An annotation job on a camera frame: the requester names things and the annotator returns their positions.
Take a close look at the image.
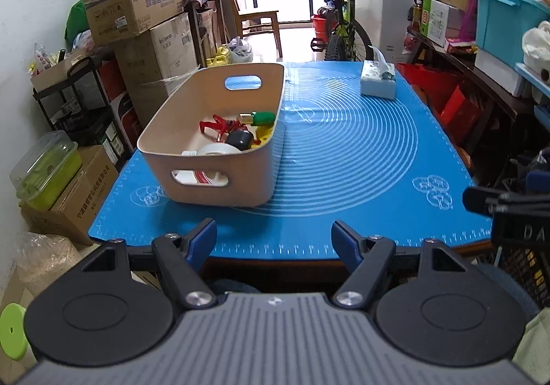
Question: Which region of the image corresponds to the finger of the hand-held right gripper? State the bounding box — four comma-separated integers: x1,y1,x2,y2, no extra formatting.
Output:
463,186,502,216
526,170,550,194

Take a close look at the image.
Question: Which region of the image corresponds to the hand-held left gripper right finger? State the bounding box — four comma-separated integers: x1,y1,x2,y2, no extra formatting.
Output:
331,219,469,309

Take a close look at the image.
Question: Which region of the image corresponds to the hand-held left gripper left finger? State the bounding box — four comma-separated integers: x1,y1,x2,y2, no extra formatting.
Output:
81,217,218,311

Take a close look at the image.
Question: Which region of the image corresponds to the red white round item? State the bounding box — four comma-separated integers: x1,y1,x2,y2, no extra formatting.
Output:
172,170,228,187

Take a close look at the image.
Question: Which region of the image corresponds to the white tape roll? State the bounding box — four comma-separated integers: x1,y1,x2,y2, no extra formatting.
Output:
181,142,243,157

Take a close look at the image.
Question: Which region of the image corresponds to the black cylinder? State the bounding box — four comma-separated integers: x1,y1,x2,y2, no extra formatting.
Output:
225,128,256,151

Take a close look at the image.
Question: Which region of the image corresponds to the red plastic toy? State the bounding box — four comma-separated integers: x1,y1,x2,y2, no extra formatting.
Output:
199,114,243,141

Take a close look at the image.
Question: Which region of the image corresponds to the yellow toy block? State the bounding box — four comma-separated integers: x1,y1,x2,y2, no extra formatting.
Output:
253,123,276,147

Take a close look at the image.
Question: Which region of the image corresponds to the green lighter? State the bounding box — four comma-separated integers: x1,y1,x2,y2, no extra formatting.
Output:
239,111,276,127

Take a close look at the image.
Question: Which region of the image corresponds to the beige plastic basket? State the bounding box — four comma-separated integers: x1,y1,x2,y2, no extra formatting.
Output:
136,62,286,207

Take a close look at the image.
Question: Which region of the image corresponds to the black mesh crate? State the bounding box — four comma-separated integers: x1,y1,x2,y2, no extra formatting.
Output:
494,239,550,308

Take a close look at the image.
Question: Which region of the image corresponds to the red gift bag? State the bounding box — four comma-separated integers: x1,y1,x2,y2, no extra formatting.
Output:
438,84,482,145

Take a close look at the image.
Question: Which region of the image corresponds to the blue silicone baking mat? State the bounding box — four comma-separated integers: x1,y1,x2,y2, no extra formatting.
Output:
88,61,495,260

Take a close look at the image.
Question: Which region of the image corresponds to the white foam box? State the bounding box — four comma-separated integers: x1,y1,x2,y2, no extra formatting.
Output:
475,48,531,98

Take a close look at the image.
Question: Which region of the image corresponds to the pale green cloth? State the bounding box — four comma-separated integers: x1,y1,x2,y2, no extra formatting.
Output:
513,310,550,383

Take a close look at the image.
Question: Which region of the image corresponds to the brown cardboard box on floor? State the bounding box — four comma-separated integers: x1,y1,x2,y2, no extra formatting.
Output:
19,145,120,246

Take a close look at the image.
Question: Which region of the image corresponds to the patterned tissue pack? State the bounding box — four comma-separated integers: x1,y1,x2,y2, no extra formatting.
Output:
360,46,397,100

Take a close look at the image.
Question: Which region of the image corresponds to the clear bag of grain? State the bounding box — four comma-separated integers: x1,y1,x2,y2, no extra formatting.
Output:
15,231,82,295

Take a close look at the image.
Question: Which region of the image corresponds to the blue storage bin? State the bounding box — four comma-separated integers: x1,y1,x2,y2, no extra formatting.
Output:
474,0,550,68

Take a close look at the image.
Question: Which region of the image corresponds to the green container clear lid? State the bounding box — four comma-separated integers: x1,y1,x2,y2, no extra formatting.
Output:
9,130,83,212

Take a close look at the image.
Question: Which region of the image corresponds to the black utility cart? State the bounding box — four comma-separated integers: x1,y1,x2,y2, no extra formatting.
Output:
32,54,134,162

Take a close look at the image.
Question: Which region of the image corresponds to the red white appliance box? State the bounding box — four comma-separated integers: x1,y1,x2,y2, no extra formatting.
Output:
100,59,144,154

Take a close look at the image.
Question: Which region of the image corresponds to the green white carton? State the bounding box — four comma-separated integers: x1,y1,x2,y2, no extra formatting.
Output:
421,0,467,48

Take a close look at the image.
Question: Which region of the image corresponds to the yellow oil jug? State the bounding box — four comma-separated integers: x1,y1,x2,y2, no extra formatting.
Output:
206,46,230,68

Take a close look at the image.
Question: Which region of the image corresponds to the white plastic bag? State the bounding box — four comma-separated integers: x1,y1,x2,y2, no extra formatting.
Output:
225,36,254,64

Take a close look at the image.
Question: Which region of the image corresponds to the green black bicycle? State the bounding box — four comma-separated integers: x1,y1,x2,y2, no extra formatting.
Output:
292,0,375,63

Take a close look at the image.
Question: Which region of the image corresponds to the grey printed cardboard box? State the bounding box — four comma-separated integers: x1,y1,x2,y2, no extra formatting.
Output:
114,12,199,83

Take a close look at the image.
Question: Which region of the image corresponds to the green white stool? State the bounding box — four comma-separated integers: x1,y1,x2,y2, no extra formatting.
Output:
0,303,35,362

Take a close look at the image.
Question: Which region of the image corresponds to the white chest freezer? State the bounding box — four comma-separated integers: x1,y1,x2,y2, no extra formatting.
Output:
354,0,419,64

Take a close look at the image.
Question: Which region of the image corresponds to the red plastic bucket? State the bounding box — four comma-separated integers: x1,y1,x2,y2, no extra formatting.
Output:
311,13,333,52

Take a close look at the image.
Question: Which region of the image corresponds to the beige open box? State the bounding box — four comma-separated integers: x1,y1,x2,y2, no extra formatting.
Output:
30,48,93,94

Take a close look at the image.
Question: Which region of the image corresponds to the wooden chair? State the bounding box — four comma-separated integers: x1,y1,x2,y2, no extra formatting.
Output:
221,0,284,59

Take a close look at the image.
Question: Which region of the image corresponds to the open taped cardboard box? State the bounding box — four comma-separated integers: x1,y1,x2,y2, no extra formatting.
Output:
78,0,185,47

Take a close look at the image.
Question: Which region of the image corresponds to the green bag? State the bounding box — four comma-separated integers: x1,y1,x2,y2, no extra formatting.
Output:
64,0,93,46

